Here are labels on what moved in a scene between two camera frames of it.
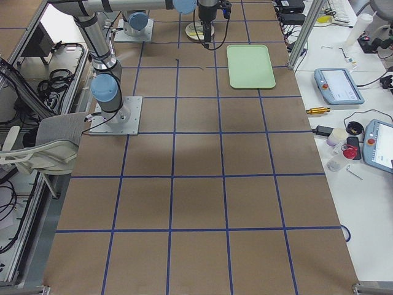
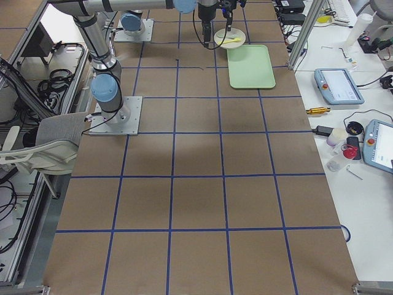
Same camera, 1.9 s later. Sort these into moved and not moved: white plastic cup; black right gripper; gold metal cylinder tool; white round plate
Moved: white round plate
Not moved: white plastic cup; black right gripper; gold metal cylinder tool
